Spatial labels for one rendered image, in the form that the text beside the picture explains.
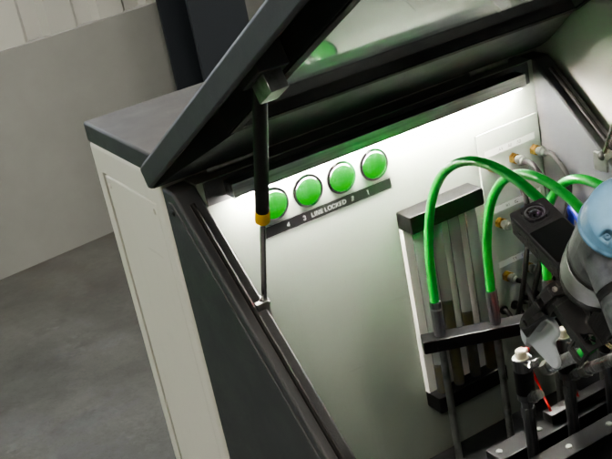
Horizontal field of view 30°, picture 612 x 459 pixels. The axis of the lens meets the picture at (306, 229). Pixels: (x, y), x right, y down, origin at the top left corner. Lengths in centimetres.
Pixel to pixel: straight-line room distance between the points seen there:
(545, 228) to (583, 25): 73
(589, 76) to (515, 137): 16
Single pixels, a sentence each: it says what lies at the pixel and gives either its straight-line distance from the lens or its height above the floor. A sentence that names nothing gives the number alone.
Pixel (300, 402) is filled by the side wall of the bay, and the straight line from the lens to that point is 149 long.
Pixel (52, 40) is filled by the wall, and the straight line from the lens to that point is 539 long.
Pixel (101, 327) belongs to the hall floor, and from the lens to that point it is 472.
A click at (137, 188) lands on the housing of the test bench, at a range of 173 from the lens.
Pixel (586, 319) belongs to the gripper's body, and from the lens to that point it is 117.
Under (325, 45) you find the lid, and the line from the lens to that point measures 132.
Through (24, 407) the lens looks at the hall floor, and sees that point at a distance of 430.
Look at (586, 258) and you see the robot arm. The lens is 101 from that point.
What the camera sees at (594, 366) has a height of 112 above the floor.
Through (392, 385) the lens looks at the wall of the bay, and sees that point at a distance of 190.
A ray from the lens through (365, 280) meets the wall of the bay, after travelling 180.
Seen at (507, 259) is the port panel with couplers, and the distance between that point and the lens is 197.
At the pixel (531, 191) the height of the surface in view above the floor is 141.
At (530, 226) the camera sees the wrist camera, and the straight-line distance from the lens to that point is 119.
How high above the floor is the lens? 198
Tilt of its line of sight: 23 degrees down
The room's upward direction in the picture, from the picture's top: 11 degrees counter-clockwise
